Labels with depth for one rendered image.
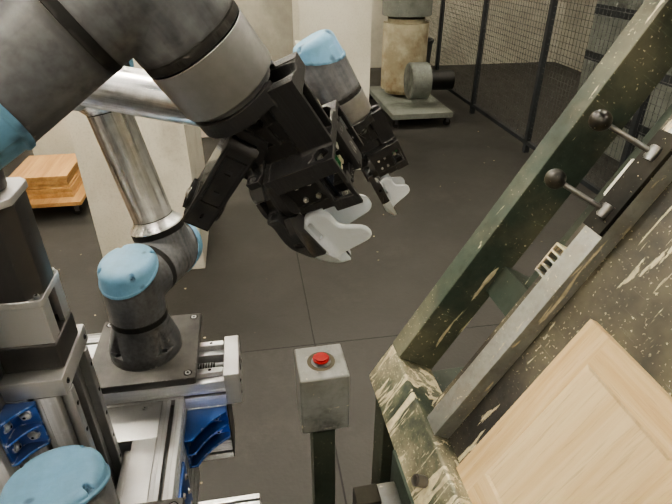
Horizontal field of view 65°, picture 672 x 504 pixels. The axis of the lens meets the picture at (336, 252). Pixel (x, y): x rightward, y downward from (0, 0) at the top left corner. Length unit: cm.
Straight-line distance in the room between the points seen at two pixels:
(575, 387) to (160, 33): 86
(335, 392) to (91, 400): 54
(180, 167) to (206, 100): 282
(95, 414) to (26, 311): 30
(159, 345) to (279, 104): 87
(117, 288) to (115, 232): 233
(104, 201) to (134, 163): 220
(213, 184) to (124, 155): 71
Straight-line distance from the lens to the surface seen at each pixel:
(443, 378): 149
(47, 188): 453
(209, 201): 45
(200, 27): 35
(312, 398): 130
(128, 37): 35
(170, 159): 317
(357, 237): 47
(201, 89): 36
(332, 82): 90
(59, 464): 76
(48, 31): 34
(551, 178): 101
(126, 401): 127
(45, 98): 35
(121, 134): 114
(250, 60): 37
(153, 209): 117
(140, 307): 112
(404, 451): 126
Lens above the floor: 181
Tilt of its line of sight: 31 degrees down
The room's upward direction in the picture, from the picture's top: straight up
